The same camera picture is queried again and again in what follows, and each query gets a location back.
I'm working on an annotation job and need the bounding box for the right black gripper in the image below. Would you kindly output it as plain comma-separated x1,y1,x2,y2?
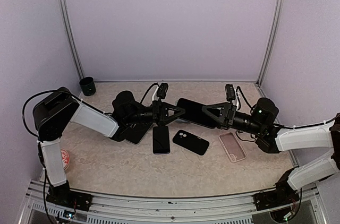
202,101,265,135

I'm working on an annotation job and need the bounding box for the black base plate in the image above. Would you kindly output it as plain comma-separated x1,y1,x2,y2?
46,184,93,212
253,182,300,211

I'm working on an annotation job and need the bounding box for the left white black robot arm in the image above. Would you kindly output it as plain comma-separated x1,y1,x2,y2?
32,87,185,205

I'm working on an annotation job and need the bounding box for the tilted black smartphone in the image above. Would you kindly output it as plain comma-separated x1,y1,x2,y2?
125,123,152,145

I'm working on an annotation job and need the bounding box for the dark green cup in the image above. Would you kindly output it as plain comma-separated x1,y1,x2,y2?
79,76,96,96

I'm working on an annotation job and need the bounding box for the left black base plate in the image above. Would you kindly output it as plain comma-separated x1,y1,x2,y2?
46,184,93,212

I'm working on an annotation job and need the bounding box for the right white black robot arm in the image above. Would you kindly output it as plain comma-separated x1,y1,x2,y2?
202,98,339,205

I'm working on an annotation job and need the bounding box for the aluminium frame post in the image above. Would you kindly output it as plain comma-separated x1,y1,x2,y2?
257,0,284,88
58,0,84,80

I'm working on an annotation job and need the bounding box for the right aluminium frame post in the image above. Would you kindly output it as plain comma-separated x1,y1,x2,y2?
257,0,284,88

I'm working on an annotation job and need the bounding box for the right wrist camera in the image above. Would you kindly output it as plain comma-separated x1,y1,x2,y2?
225,84,236,102

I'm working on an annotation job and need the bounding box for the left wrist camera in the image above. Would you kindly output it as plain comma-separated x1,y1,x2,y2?
156,83,168,99

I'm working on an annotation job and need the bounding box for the light blue phone case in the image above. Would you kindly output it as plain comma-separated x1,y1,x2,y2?
175,118,189,124

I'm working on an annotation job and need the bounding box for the left aluminium frame post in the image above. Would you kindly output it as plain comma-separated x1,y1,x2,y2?
58,0,84,80

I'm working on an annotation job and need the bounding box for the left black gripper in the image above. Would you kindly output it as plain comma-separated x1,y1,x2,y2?
125,100,186,126

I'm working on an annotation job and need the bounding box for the black phone case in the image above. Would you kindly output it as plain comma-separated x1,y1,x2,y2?
172,130,210,156

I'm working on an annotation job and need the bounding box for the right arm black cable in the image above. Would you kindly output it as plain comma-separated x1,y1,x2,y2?
236,85,338,131

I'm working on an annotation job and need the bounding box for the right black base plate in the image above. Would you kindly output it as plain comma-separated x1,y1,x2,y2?
253,182,300,211

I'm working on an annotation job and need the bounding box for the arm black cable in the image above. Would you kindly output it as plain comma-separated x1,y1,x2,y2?
22,90,86,137
236,85,338,131

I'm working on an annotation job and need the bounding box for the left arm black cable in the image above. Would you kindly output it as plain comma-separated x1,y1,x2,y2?
22,90,86,137

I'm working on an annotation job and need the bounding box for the large black smartphone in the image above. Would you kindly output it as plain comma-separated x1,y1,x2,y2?
176,98,217,129

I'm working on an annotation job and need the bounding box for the red white round dish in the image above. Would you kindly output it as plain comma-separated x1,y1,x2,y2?
61,149,70,170

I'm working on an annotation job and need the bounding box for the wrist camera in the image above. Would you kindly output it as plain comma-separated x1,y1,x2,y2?
225,84,236,102
156,83,168,99

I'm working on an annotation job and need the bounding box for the clear pink phone case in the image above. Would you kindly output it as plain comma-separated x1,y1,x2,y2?
219,132,247,163

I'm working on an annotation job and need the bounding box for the front aluminium rail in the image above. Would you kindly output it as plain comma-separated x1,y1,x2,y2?
17,178,329,224

